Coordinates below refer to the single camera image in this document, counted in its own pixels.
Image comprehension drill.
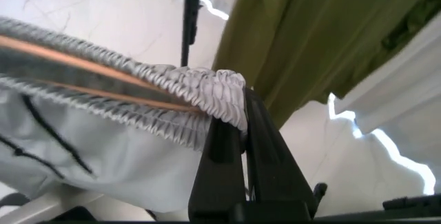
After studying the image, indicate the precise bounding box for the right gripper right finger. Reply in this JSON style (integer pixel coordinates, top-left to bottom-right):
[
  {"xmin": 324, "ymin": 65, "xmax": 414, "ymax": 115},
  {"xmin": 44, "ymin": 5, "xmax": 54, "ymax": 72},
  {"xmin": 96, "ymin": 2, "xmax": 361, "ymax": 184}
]
[{"xmin": 243, "ymin": 86, "xmax": 318, "ymax": 222}]

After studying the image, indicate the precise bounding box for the pale grey garment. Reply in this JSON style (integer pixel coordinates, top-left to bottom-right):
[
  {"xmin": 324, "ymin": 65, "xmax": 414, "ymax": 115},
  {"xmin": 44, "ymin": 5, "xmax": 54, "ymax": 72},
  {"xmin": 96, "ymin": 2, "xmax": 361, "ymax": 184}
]
[{"xmin": 0, "ymin": 16, "xmax": 249, "ymax": 214}]

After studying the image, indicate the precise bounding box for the white curtain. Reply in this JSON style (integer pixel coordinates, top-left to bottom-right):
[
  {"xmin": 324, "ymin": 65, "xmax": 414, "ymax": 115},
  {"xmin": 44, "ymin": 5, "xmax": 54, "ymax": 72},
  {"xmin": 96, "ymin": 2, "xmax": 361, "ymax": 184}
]
[{"xmin": 167, "ymin": 0, "xmax": 441, "ymax": 194}]

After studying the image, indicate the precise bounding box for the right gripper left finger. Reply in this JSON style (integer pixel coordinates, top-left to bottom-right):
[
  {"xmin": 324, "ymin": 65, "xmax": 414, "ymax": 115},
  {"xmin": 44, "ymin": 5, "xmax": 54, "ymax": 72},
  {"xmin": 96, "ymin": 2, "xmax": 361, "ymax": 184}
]
[{"xmin": 188, "ymin": 116, "xmax": 247, "ymax": 222}]

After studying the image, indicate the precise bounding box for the green printed shirt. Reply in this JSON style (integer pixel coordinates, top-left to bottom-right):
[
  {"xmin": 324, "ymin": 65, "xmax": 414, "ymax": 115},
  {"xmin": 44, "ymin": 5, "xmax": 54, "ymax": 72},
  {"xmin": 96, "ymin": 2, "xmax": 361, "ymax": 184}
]
[{"xmin": 212, "ymin": 0, "xmax": 441, "ymax": 130}]

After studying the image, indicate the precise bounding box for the pink clothes hanger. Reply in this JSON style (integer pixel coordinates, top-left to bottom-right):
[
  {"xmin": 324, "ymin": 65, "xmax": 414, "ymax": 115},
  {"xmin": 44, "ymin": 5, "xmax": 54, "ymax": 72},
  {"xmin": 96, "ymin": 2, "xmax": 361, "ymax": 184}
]
[{"xmin": 0, "ymin": 34, "xmax": 203, "ymax": 114}]

